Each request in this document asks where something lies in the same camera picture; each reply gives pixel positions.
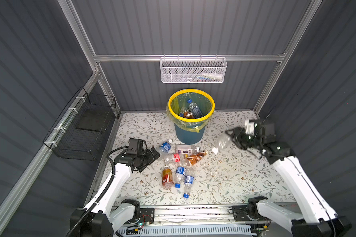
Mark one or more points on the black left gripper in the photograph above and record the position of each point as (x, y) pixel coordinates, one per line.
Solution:
(147, 152)

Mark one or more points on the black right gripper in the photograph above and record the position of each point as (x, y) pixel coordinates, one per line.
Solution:
(236, 133)

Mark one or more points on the clear unlabeled bottle white cap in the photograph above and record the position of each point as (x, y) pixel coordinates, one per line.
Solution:
(221, 143)

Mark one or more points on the orange juice bottle red label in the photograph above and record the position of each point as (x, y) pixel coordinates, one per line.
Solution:
(167, 177)

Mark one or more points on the pepsi label bottle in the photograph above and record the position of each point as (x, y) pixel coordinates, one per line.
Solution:
(188, 184)
(180, 175)
(194, 108)

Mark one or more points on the brown coffee bottle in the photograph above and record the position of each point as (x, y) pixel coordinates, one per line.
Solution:
(196, 157)
(186, 113)

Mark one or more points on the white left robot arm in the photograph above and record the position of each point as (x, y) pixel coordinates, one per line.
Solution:
(97, 219)

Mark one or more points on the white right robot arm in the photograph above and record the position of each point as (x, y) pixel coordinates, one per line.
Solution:
(317, 218)

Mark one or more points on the teal ribbed waste bin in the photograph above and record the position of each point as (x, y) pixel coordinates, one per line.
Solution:
(187, 137)

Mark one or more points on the yellow bin liner bag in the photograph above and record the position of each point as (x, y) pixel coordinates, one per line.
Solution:
(178, 105)

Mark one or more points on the blue label clear bottle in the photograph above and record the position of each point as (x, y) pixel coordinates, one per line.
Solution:
(165, 147)

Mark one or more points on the red label clear bottle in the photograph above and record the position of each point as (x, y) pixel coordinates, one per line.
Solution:
(174, 158)

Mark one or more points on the white spray bottle in basket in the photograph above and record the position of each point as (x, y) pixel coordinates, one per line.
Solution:
(213, 76)

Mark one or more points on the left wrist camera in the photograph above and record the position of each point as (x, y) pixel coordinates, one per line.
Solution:
(136, 146)

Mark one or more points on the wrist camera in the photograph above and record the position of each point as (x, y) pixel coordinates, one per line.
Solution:
(258, 129)
(136, 146)

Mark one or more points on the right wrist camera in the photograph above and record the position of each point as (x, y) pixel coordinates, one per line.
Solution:
(258, 129)

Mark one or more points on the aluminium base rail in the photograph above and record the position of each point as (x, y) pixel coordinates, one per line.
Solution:
(208, 220)

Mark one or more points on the black wire wall basket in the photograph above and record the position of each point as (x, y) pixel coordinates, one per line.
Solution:
(82, 131)

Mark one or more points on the white wire wall basket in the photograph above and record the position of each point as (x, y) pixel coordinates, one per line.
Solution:
(188, 70)

